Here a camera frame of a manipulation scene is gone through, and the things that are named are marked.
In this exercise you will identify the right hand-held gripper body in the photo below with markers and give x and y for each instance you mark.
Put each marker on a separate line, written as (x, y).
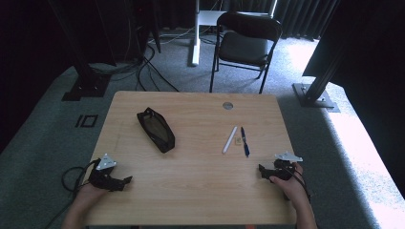
(282, 168)

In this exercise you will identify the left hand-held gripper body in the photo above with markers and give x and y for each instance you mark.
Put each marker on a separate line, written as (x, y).
(102, 178)

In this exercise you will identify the black folding chair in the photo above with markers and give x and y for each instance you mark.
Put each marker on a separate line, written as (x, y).
(243, 47)

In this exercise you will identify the person's right hand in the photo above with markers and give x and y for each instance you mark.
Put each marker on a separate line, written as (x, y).
(294, 189)

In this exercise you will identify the dark curtain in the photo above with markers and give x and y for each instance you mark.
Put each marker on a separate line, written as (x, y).
(299, 16)

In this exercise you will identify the person's left hand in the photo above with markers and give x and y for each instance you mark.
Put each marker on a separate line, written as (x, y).
(90, 193)

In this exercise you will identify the white pen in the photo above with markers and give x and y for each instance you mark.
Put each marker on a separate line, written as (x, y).
(230, 140)

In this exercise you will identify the small tan eraser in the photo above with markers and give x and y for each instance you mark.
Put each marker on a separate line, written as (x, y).
(238, 141)

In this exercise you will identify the black metal stand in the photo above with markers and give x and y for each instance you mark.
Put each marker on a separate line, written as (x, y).
(86, 84)
(315, 93)

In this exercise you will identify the blue pen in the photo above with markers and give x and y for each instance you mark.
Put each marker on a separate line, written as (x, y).
(245, 142)

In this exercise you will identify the round grey table grommet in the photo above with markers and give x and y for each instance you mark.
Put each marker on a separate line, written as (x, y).
(227, 105)

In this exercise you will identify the black mesh pencil case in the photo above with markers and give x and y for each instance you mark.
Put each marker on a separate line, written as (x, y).
(156, 130)

